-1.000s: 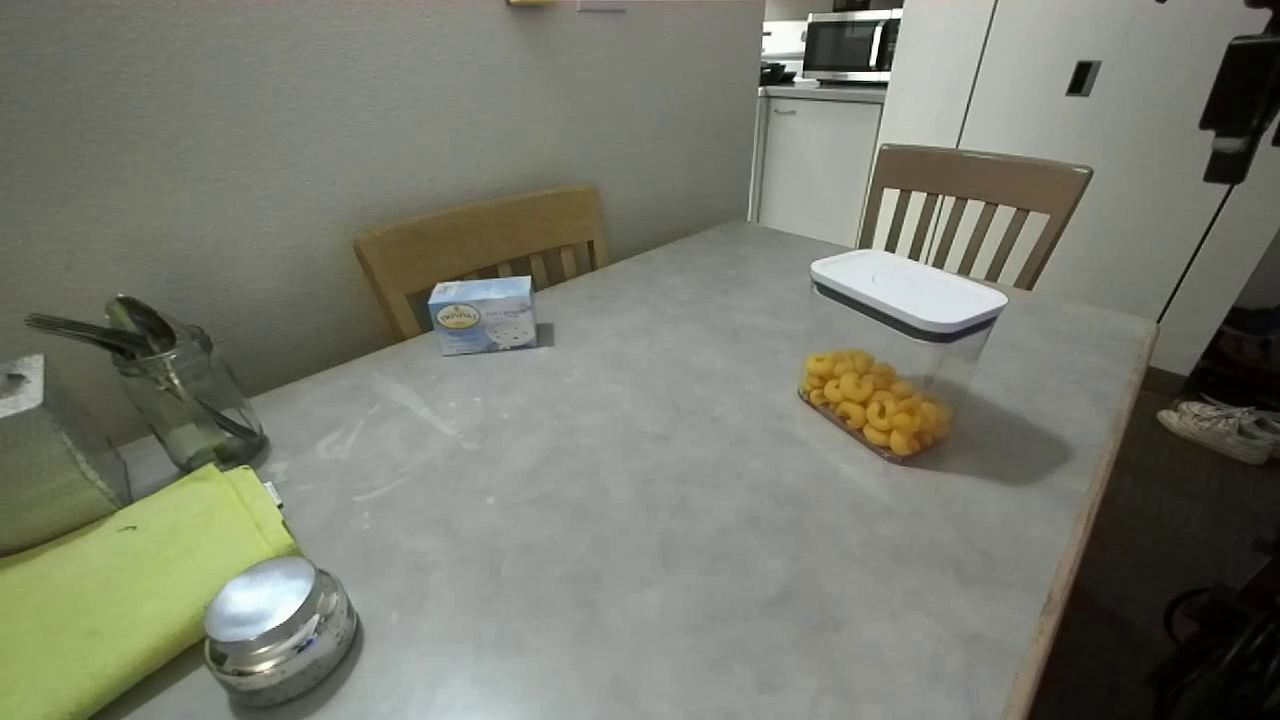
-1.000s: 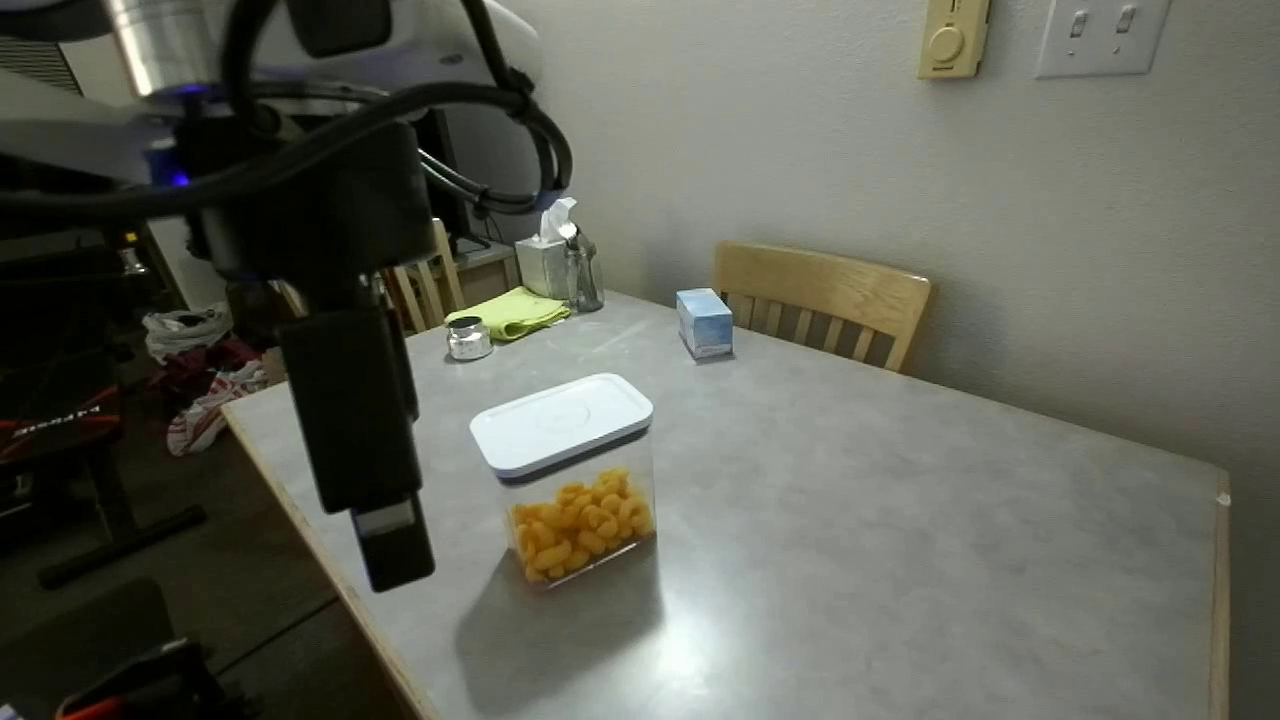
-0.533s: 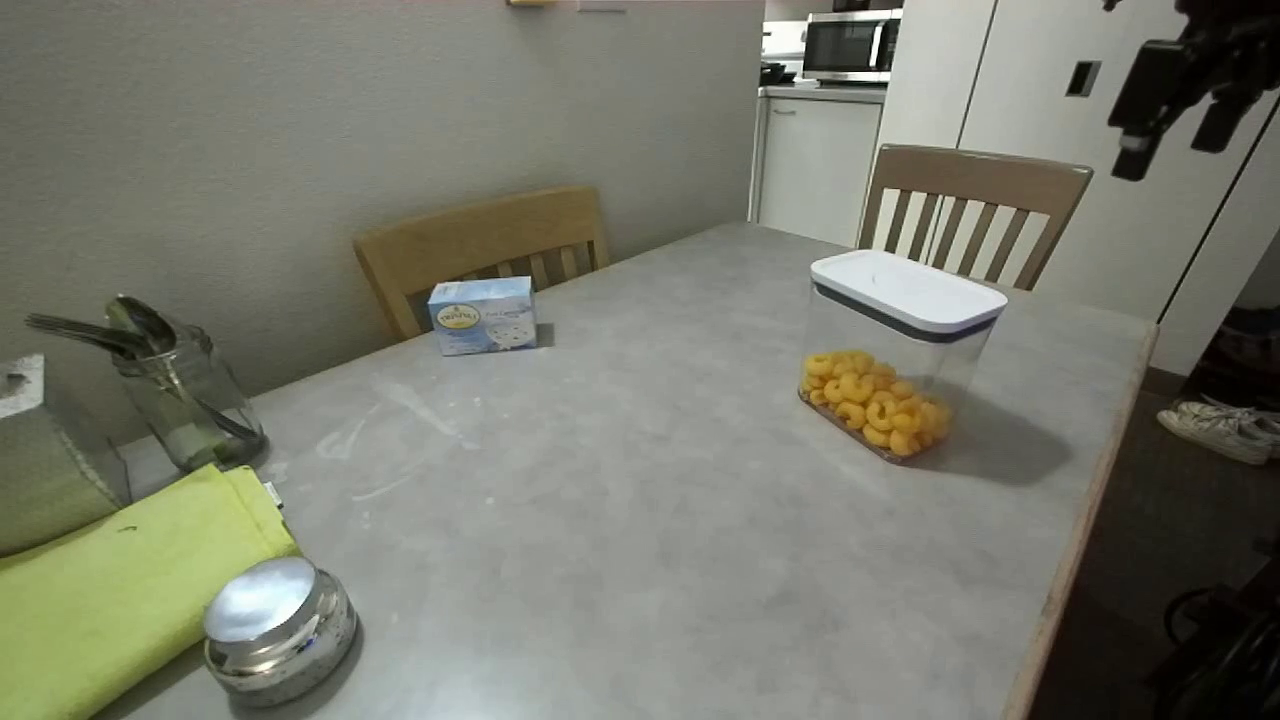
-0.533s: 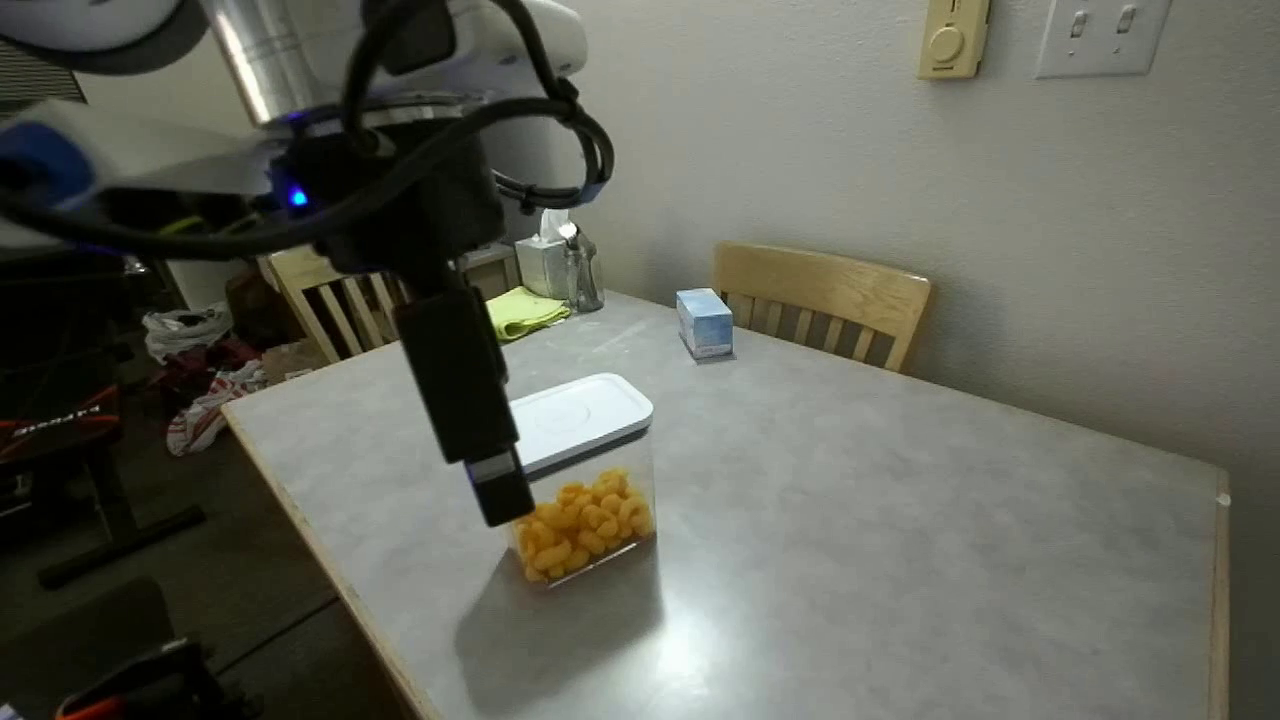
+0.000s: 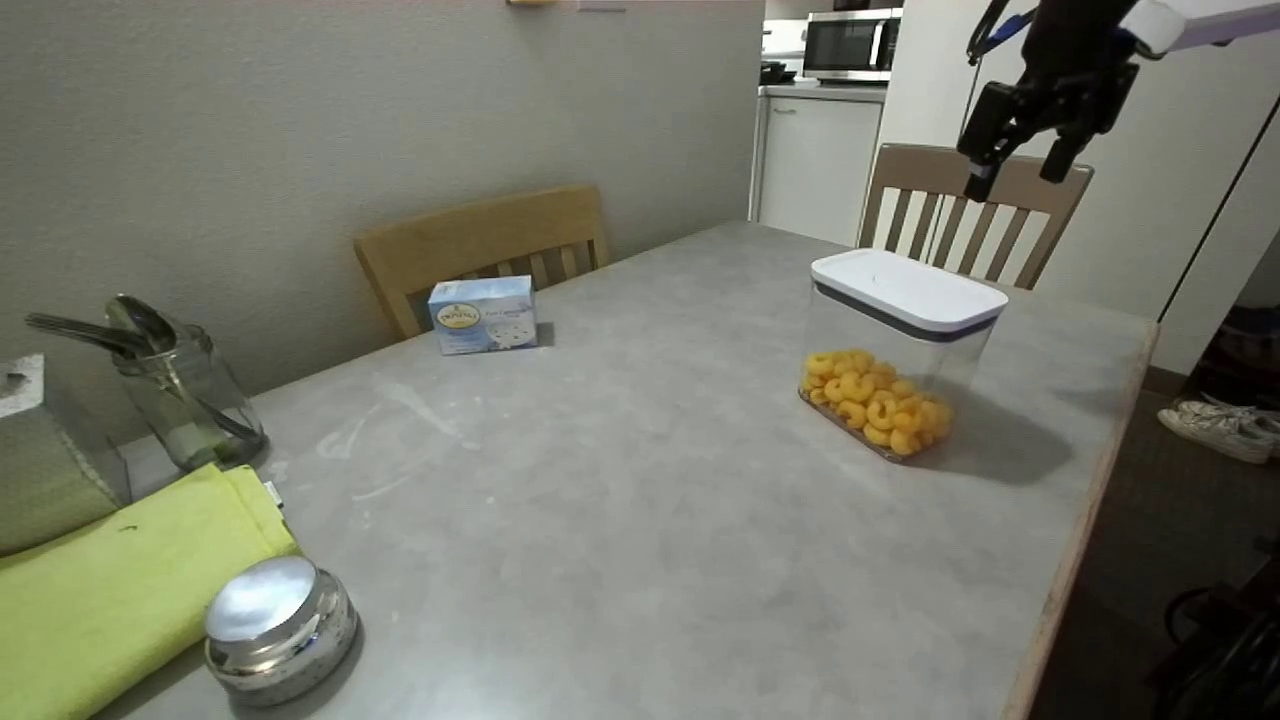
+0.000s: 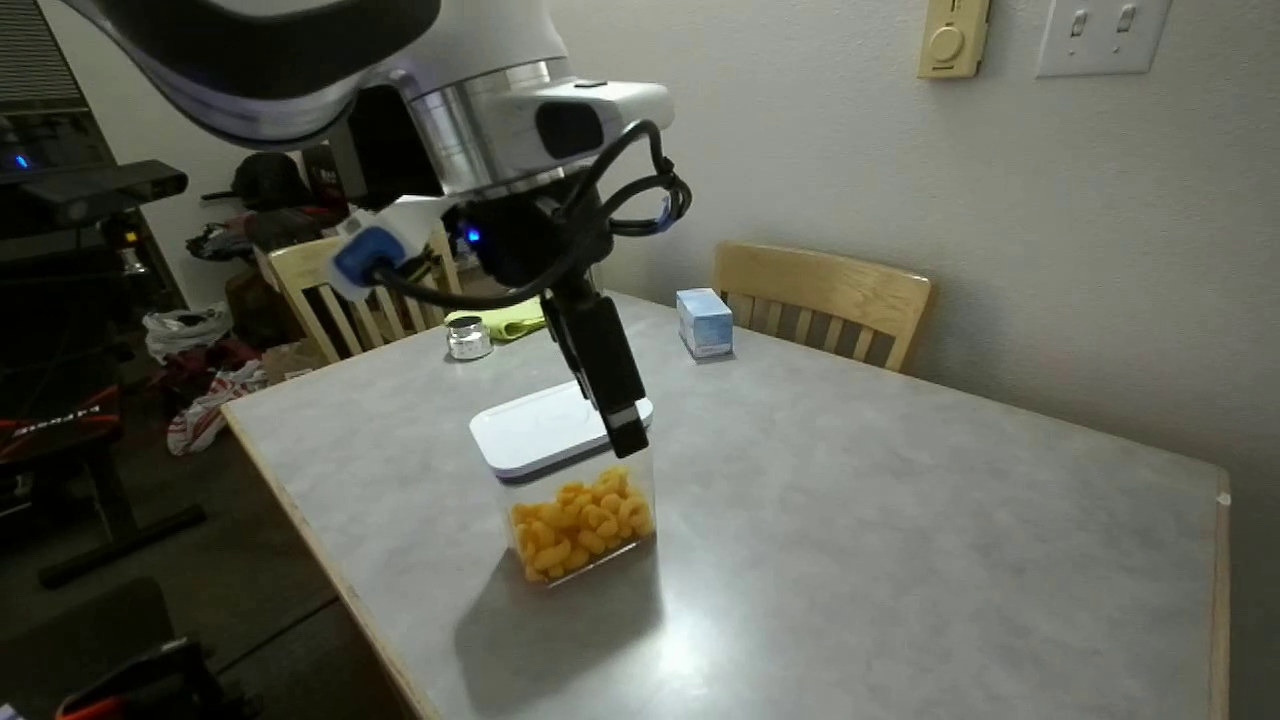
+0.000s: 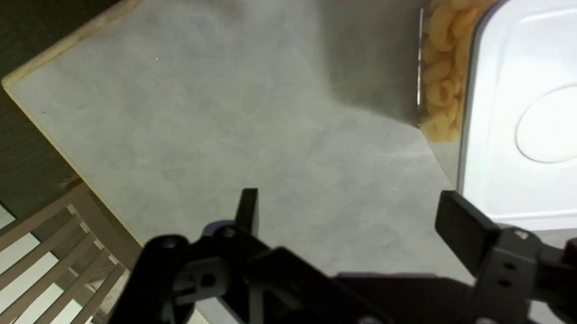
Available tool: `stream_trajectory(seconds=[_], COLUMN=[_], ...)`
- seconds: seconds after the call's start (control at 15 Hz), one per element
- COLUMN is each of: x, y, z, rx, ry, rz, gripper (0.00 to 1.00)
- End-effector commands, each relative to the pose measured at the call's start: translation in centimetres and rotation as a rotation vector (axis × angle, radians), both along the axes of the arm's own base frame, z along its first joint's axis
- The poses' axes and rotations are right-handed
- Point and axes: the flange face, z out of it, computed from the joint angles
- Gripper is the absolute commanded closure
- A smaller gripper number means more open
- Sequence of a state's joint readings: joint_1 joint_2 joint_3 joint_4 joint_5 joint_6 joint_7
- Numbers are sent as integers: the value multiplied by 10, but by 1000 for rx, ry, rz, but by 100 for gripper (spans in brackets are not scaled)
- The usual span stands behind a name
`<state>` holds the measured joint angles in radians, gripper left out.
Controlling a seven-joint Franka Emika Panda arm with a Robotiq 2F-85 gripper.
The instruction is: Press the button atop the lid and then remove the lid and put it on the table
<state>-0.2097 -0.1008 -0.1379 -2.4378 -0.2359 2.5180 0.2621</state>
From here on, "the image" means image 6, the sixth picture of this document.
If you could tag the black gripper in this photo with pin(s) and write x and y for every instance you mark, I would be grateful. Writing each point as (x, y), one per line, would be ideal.
(526, 239)

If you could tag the white square container lid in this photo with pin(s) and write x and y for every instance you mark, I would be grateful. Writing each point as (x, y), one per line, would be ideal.
(535, 430)

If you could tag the green cloth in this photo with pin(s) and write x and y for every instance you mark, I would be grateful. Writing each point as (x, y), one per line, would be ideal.
(517, 321)

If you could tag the small light blue carton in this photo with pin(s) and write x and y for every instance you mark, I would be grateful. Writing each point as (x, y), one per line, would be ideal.
(705, 324)

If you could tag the clear plastic food container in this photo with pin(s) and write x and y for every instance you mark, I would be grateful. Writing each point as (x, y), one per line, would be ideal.
(639, 481)

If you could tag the round silver metal tin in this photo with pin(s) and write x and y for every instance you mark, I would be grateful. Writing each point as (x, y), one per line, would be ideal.
(466, 340)

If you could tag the wooden chair with solid backrest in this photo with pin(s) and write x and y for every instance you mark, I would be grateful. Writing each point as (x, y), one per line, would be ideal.
(815, 287)

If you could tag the black flat panel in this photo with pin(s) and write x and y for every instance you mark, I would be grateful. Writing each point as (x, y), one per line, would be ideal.
(385, 147)

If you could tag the wooden chair with slatted backrest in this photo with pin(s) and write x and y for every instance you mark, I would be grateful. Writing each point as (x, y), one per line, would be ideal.
(303, 265)

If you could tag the black hat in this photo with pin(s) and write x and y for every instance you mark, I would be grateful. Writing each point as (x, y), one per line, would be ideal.
(267, 177)

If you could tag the pile of clothes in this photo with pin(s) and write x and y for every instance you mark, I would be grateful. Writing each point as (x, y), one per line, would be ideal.
(215, 380)

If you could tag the black metal stand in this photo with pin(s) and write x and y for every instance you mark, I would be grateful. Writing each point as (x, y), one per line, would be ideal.
(105, 493)

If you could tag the red and black bag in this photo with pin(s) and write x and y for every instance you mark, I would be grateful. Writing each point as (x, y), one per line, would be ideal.
(147, 681)

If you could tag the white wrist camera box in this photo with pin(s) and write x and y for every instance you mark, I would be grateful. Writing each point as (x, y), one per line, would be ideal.
(366, 253)

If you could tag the beige wall thermostat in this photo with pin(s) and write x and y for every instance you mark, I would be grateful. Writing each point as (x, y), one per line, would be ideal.
(955, 43)

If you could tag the black camera bar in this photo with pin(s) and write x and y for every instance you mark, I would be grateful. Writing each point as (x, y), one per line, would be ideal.
(93, 190)

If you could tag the white light switch plate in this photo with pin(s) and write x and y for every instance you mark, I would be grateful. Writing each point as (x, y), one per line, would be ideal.
(1100, 39)

